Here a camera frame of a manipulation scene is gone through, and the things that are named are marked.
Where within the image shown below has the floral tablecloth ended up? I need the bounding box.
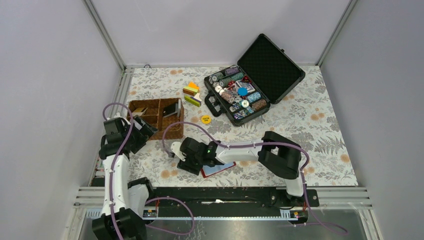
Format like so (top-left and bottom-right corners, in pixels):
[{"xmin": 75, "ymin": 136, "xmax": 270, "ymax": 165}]
[{"xmin": 126, "ymin": 66, "xmax": 358, "ymax": 187}]

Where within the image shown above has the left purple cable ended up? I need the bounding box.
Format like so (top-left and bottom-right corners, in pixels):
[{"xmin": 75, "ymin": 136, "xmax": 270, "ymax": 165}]
[{"xmin": 101, "ymin": 102, "xmax": 196, "ymax": 240}]

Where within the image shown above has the black poker chip case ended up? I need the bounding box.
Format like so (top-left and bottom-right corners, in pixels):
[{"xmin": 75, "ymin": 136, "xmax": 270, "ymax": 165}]
[{"xmin": 204, "ymin": 33, "xmax": 306, "ymax": 127}]

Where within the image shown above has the red card holder wallet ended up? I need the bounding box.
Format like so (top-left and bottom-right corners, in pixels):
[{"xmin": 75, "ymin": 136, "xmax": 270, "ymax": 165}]
[{"xmin": 200, "ymin": 162, "xmax": 236, "ymax": 178}]

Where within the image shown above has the green purple toy block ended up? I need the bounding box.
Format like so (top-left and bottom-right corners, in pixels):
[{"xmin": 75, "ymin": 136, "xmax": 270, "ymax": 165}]
[{"xmin": 184, "ymin": 93, "xmax": 202, "ymax": 107}]

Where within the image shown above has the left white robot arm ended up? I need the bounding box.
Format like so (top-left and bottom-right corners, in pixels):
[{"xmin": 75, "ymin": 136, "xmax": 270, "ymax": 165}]
[{"xmin": 91, "ymin": 115, "xmax": 157, "ymax": 240}]

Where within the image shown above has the playing card deck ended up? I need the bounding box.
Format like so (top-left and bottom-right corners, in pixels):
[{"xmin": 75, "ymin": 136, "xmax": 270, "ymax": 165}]
[{"xmin": 235, "ymin": 80, "xmax": 255, "ymax": 95}]

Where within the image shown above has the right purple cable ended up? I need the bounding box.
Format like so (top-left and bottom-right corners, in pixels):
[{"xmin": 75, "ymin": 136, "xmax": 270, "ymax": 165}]
[{"xmin": 161, "ymin": 121, "xmax": 349, "ymax": 236}]

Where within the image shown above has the black VIP card stack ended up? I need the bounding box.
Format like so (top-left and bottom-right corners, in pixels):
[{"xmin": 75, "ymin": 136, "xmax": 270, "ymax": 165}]
[{"xmin": 162, "ymin": 98, "xmax": 182, "ymax": 118}]

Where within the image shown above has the gold card stack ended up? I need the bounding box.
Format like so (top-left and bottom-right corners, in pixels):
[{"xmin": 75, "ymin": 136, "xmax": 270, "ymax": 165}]
[{"xmin": 131, "ymin": 107, "xmax": 148, "ymax": 117}]

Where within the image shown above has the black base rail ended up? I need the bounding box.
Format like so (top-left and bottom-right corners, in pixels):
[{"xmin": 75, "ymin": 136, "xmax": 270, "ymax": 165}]
[{"xmin": 148, "ymin": 187, "xmax": 320, "ymax": 218}]

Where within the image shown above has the yellow big blind button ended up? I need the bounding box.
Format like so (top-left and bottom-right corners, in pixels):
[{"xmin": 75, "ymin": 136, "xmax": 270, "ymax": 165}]
[{"xmin": 200, "ymin": 115, "xmax": 212, "ymax": 125}]

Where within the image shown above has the orange brown toy block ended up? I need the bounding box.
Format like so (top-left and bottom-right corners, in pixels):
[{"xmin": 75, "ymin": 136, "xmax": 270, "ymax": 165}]
[{"xmin": 182, "ymin": 82, "xmax": 200, "ymax": 97}]

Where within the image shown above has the brown wicker basket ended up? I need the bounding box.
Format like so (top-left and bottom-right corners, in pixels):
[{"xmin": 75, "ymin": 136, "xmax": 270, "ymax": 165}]
[{"xmin": 127, "ymin": 98, "xmax": 184, "ymax": 141}]

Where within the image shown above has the blue dealer chip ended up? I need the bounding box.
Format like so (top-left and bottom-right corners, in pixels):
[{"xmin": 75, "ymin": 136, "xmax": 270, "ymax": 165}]
[{"xmin": 237, "ymin": 87, "xmax": 249, "ymax": 97}]

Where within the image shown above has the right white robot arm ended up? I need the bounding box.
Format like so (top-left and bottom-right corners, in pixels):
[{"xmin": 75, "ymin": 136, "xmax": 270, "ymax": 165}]
[{"xmin": 170, "ymin": 131, "xmax": 307, "ymax": 206}]

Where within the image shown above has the purple cable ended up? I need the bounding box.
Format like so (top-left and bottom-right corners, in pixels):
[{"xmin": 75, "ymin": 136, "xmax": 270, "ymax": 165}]
[
  {"xmin": 161, "ymin": 121, "xmax": 349, "ymax": 236},
  {"xmin": 101, "ymin": 102, "xmax": 196, "ymax": 240}
]

